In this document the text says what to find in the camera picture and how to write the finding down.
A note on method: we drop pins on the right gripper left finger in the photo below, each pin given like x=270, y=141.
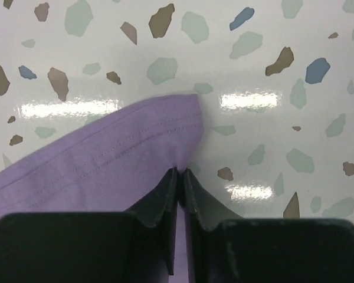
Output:
x=136, y=245

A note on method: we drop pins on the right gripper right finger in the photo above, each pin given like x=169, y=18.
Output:
x=224, y=247

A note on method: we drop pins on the purple t shirt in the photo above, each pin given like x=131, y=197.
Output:
x=109, y=164

